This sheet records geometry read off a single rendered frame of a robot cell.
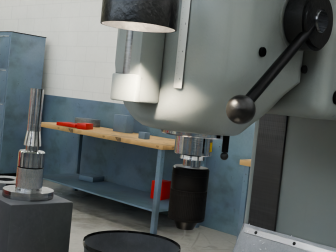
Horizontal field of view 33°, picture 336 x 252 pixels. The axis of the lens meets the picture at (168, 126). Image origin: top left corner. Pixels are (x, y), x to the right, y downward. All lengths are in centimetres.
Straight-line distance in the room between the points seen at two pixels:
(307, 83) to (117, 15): 32
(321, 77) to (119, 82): 26
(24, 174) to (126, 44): 46
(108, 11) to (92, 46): 705
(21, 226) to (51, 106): 719
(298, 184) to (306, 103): 34
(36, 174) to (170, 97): 45
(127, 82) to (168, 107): 5
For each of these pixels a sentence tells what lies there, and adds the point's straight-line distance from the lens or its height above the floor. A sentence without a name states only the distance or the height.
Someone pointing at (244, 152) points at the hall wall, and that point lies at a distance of 578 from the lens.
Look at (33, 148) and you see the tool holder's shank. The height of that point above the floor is 123.
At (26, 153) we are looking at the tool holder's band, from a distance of 102.
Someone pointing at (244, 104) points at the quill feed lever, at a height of 135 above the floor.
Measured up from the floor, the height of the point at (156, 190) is 43.
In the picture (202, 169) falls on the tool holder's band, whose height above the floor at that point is 126.
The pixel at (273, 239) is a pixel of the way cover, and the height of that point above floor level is 111.
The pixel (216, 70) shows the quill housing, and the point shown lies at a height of 138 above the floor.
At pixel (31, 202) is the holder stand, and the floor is 115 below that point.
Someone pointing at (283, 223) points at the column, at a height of 114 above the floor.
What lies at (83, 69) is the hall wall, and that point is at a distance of 766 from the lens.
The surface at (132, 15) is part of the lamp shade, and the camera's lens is 51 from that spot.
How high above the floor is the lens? 135
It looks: 3 degrees down
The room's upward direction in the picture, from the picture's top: 6 degrees clockwise
